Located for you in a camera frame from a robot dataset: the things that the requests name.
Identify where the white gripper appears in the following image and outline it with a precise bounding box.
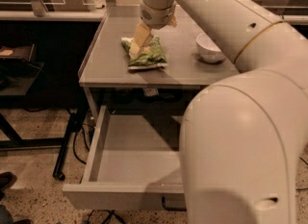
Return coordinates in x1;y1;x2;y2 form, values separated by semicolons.
129;0;177;59

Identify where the green jalapeno chip bag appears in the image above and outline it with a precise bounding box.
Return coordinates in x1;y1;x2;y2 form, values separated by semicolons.
128;36;167;70

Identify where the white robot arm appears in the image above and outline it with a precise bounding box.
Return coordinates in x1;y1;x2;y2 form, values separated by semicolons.
141;0;308;224

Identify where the grey open top drawer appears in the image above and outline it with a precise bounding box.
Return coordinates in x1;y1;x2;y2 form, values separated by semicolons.
64;107;185;211

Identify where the white ceramic bowl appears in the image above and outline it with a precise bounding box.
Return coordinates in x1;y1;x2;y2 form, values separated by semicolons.
195;33;225;63

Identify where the grey cabinet table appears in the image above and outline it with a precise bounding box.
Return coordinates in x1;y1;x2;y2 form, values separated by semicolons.
79;5;238;117

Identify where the dark shoe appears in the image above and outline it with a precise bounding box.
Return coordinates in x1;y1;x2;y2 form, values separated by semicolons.
0;172;16;190

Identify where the black floor cable left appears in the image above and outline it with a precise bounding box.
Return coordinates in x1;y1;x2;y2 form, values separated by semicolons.
72;123;96;165

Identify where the black floor cable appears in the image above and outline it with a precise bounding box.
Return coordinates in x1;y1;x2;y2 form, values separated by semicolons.
295;155;308;191
72;123;96;165

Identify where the black side table frame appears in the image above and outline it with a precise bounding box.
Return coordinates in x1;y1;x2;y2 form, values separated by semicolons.
0;44;88;181

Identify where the black metal drawer handle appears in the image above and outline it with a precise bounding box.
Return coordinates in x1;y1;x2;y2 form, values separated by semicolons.
161;196;187;212

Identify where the black floor cable right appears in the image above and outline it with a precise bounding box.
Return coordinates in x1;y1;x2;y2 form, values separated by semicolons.
295;155;308;191

